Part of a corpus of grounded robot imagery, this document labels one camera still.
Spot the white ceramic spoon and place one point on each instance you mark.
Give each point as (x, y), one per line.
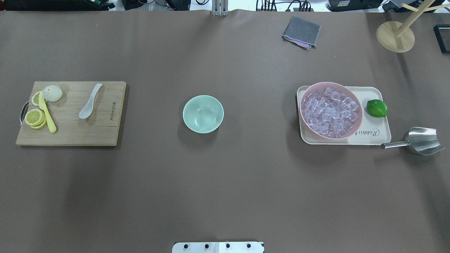
(86, 111)

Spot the mint green bowl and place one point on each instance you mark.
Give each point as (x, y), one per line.
(203, 114)

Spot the pink bowl of ice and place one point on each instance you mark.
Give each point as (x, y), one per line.
(330, 111)

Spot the metal ice scoop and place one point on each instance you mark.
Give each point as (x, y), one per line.
(418, 140)

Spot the grey folded cloth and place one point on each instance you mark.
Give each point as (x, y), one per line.
(302, 32)

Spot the wooden cutting board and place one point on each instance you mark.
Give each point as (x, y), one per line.
(101, 128)

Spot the cream plastic tray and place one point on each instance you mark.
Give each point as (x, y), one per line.
(373, 130)

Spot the green lime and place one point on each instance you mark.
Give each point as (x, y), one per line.
(376, 108)

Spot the yellow plastic knife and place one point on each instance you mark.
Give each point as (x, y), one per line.
(42, 105)

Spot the lemon slice stack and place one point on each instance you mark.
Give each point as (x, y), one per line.
(35, 118)

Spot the single lemon slice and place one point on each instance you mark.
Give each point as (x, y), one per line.
(35, 99)

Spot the wooden cup tree stand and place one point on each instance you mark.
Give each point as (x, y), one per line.
(398, 37)

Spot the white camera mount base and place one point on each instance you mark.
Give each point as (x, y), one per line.
(219, 247)

